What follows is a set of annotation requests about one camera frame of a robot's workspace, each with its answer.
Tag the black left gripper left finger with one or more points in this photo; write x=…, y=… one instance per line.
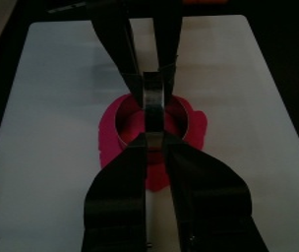
x=115, y=203

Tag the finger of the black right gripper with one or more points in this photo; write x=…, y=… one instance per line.
x=115, y=36
x=167, y=36

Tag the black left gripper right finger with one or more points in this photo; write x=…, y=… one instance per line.
x=213, y=203

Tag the round metal dough cutter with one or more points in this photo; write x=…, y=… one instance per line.
x=154, y=95

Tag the flat pink dough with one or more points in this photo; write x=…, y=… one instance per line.
x=110, y=138

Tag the orange plastic item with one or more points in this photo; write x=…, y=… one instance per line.
x=206, y=1

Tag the white cutting board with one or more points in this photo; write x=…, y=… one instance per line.
x=47, y=131

